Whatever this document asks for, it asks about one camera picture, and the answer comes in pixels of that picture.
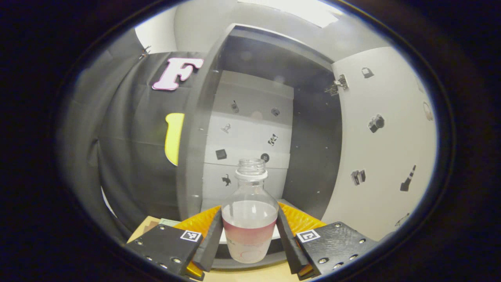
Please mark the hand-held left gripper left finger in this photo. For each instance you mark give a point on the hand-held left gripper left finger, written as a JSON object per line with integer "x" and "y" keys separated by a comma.
{"x": 209, "y": 246}

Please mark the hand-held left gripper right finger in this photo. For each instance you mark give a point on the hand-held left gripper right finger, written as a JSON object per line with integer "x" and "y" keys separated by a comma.
{"x": 287, "y": 243}

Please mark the clear bottle with pink label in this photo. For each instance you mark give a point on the clear bottle with pink label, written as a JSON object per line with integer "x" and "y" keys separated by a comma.
{"x": 249, "y": 219}

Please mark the dark grey cabinet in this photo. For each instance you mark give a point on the dark grey cabinet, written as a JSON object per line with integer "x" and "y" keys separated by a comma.
{"x": 313, "y": 149}

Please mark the black backdrop cloth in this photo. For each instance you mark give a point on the black backdrop cloth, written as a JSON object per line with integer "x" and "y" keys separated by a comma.
{"x": 125, "y": 156}

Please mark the large ceiling light panel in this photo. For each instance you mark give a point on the large ceiling light panel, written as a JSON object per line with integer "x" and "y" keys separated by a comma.
{"x": 293, "y": 11}

